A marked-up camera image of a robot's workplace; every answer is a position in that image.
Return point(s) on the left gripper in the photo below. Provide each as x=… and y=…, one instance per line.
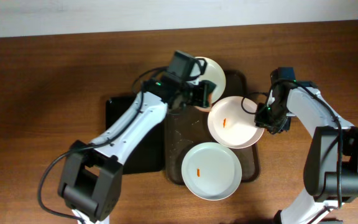
x=202, y=94

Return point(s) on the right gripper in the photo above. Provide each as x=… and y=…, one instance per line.
x=269, y=123

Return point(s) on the white plate top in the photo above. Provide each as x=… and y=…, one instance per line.
x=215, y=74

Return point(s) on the white plate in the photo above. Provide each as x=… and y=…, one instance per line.
x=220, y=171
x=215, y=74
x=240, y=130

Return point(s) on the white plate bottom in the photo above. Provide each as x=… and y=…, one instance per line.
x=220, y=171

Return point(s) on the green and pink sponge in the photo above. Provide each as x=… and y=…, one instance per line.
x=208, y=88

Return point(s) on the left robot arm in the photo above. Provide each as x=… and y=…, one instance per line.
x=91, y=180

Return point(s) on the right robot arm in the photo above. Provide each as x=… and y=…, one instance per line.
x=330, y=174

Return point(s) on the black small tray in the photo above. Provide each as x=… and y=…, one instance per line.
x=148, y=156

